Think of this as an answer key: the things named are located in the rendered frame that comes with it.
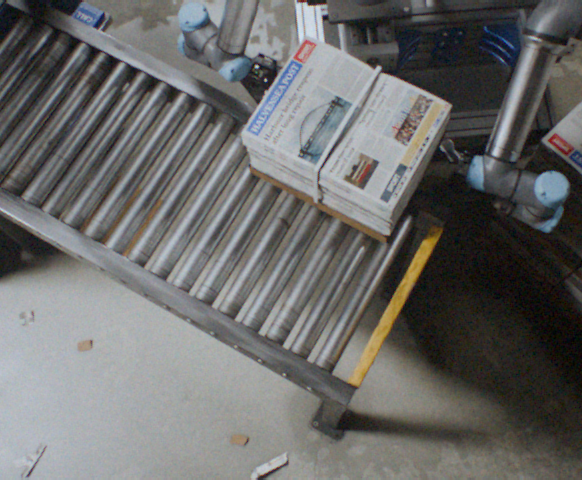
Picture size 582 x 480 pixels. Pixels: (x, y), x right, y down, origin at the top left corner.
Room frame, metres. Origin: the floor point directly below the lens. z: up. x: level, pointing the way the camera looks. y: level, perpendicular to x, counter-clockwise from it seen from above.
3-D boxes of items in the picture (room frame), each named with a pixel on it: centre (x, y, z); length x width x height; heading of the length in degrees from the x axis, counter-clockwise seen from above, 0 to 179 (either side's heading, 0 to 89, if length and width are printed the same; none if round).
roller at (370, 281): (0.42, -0.18, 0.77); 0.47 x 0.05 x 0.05; 144
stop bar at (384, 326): (0.36, -0.24, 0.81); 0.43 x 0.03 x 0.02; 144
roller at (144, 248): (0.72, 0.24, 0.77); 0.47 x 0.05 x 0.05; 144
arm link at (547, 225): (0.54, -0.60, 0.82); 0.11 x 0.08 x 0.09; 54
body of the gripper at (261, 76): (1.01, 0.03, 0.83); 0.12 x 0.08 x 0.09; 54
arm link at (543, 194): (0.55, -0.58, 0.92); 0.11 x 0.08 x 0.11; 63
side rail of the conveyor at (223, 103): (0.96, 0.14, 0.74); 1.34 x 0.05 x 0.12; 54
